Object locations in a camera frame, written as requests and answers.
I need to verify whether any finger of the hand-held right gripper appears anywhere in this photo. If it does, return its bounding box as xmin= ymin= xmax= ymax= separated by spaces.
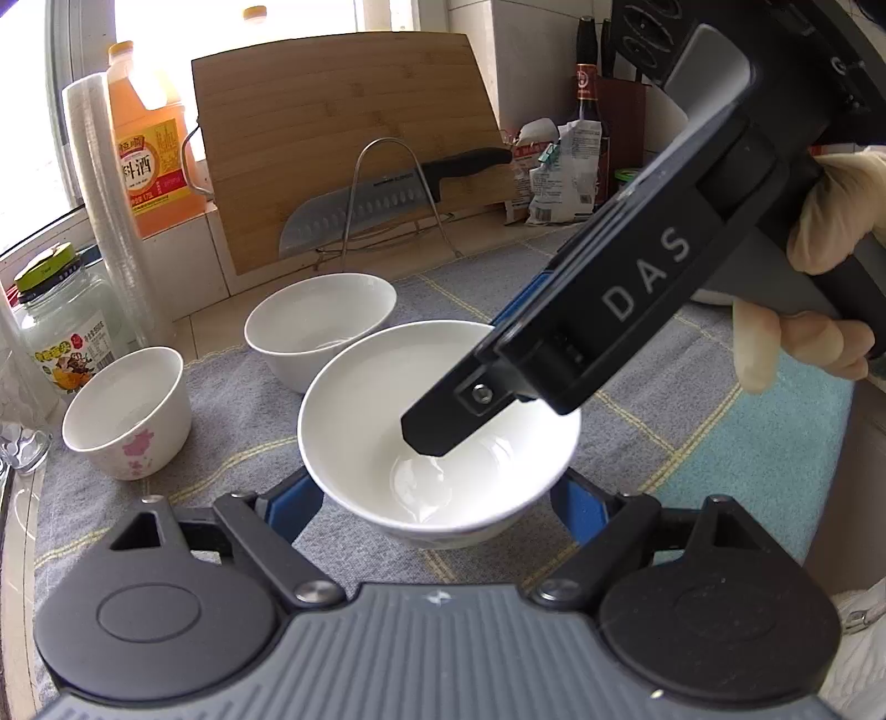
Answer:
xmin=401 ymin=349 xmax=535 ymax=459
xmin=491 ymin=270 xmax=556 ymax=335

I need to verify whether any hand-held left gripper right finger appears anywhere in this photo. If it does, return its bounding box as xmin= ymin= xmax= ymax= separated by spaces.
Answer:
xmin=532 ymin=469 xmax=766 ymax=614

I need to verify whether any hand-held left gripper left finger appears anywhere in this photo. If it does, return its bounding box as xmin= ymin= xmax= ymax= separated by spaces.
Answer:
xmin=104 ymin=469 xmax=347 ymax=614

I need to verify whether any person's right hand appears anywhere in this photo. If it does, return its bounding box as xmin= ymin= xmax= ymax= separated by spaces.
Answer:
xmin=732 ymin=147 xmax=886 ymax=397

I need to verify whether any green-lid sauce jar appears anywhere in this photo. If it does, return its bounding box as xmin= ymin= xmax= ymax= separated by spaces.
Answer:
xmin=612 ymin=164 xmax=648 ymax=203

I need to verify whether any grey checked table mat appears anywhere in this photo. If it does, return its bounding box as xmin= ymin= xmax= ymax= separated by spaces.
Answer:
xmin=31 ymin=232 xmax=856 ymax=700

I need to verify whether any red white seasoning packet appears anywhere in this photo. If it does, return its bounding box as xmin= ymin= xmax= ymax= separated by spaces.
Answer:
xmin=504 ymin=138 xmax=555 ymax=226

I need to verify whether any dark red knife block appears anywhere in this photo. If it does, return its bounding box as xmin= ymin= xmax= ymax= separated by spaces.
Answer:
xmin=595 ymin=75 xmax=652 ymax=177

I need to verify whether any dark soy sauce bottle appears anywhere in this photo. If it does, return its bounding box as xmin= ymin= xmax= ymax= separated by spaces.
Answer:
xmin=571 ymin=62 xmax=614 ymax=202

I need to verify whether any white pink-flower bowl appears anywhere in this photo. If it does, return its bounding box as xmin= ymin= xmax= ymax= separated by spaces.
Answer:
xmin=62 ymin=346 xmax=193 ymax=482

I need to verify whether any bamboo cutting board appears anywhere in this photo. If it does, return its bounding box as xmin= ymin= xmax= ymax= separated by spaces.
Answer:
xmin=192 ymin=31 xmax=517 ymax=278

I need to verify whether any green-lid glass jar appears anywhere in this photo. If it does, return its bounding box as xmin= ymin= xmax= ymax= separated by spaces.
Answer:
xmin=12 ymin=244 xmax=140 ymax=399

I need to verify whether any clear glass cup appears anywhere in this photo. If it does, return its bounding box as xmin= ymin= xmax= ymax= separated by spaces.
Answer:
xmin=0 ymin=297 xmax=56 ymax=479

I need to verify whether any person's white jacket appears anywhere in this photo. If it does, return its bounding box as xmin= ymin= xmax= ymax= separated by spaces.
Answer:
xmin=823 ymin=588 xmax=886 ymax=720

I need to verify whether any stack of clear plastic cups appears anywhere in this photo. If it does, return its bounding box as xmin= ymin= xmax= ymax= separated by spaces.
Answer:
xmin=62 ymin=73 xmax=174 ymax=351

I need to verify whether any orange cooking wine jug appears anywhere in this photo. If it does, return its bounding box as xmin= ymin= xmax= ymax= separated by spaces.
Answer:
xmin=107 ymin=40 xmax=209 ymax=236

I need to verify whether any black-handled cleaver knife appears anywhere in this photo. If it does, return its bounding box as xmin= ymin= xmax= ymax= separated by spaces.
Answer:
xmin=279 ymin=147 xmax=513 ymax=260

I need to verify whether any metal wire rack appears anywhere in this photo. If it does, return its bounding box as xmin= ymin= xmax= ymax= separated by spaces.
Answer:
xmin=315 ymin=137 xmax=465 ymax=274

